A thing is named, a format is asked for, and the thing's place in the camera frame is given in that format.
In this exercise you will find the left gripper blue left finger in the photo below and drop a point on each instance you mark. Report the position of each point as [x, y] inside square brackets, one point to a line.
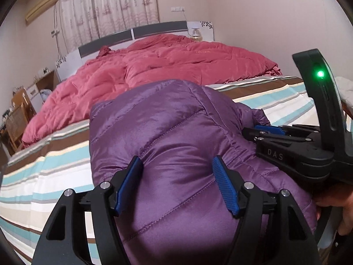
[125, 183]

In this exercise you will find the wall air conditioner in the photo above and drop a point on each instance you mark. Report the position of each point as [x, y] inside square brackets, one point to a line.
[38, 9]

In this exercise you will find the striped bed sheet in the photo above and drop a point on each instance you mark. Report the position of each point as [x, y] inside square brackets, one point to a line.
[37, 176]

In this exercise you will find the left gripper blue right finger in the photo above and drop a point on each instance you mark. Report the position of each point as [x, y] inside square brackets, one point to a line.
[230, 184]

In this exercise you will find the wicker wooden chair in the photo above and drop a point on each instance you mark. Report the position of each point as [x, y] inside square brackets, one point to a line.
[15, 125]

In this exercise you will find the white grey bed headboard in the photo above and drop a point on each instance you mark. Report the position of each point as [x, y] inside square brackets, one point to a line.
[69, 64]

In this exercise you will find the white bedside lamp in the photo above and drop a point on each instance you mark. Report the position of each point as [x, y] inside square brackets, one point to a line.
[196, 35]

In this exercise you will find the person's right hand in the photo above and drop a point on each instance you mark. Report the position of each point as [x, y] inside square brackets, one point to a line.
[339, 196]

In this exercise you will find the purple down jacket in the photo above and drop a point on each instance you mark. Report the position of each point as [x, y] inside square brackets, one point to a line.
[177, 214]

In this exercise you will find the patterned window curtain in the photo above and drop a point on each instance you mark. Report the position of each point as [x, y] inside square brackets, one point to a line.
[87, 20]

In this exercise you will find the white wall socket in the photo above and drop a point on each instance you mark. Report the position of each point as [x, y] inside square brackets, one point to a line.
[177, 9]

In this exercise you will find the red quilted duvet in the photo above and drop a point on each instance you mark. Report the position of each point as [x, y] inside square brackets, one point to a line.
[155, 58]

